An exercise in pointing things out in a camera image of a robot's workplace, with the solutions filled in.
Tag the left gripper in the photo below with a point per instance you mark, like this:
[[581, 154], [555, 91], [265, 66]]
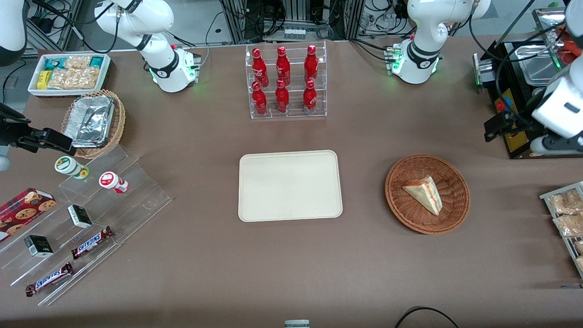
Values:
[[518, 121]]

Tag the white power strip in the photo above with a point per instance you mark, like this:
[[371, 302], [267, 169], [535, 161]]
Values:
[[294, 33]]

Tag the red cola bottle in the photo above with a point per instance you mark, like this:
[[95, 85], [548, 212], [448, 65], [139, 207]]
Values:
[[259, 100], [282, 99], [311, 66], [283, 67], [310, 98], [259, 68]]

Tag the red lidded yoghurt cup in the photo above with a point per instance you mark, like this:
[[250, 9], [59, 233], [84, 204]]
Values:
[[109, 180]]

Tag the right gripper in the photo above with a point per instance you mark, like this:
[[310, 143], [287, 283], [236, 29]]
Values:
[[10, 135]]

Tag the red tartan cookie box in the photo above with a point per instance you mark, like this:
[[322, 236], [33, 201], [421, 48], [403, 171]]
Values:
[[23, 212]]

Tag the cream plastic serving tray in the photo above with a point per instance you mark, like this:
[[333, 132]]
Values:
[[291, 187]]

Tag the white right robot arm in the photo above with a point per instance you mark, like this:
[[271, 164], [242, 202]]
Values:
[[164, 68]]

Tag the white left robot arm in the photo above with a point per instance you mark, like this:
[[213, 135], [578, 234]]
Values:
[[423, 27]]

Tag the brown round wicker basket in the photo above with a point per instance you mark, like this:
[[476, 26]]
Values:
[[410, 209]]

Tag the black food warmer machine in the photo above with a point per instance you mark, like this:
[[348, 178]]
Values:
[[510, 68]]

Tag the clear pastry packet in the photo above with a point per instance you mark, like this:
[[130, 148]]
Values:
[[579, 247], [569, 225], [580, 264], [565, 202]]

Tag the green lidded yoghurt cup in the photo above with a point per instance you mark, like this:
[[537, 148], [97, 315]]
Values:
[[68, 165]]

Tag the Snickers chocolate bar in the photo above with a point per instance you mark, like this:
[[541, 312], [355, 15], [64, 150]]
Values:
[[91, 242], [49, 279]]

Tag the teal snack packet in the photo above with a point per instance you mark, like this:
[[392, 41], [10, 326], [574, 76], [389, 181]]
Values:
[[96, 61], [53, 64]]

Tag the clear acrylic stepped rack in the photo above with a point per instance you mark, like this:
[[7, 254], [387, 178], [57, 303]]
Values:
[[136, 200]]

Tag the small black carton box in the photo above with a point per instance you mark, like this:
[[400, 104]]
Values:
[[79, 217], [38, 246]]

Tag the silver foil packets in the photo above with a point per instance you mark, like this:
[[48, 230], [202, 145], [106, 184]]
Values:
[[89, 120]]

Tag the light wicker basket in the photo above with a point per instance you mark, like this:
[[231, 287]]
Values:
[[117, 125]]

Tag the yellow snack packet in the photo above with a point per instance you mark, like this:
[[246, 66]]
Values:
[[43, 79]]

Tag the clear acrylic bottle rack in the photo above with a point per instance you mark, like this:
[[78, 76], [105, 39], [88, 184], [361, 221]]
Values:
[[296, 109]]

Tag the large clear cracker packet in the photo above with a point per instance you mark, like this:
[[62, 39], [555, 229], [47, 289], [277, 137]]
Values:
[[73, 78]]

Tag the red sausage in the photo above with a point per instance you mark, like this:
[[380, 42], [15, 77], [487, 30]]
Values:
[[571, 52]]

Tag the small clear cracker packet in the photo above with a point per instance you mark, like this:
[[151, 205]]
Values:
[[78, 61]]

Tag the aluminium frame stand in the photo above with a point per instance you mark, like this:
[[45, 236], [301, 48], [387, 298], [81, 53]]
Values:
[[350, 18]]

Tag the grey device edge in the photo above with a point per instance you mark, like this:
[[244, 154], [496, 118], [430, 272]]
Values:
[[297, 324]]

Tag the white rectangular snack bin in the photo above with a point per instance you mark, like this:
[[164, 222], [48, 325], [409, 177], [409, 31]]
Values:
[[33, 86]]

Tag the triangular sandwich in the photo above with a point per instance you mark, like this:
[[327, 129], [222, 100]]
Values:
[[426, 193]]

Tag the stainless steel pan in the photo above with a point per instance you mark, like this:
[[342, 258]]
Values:
[[539, 66]]

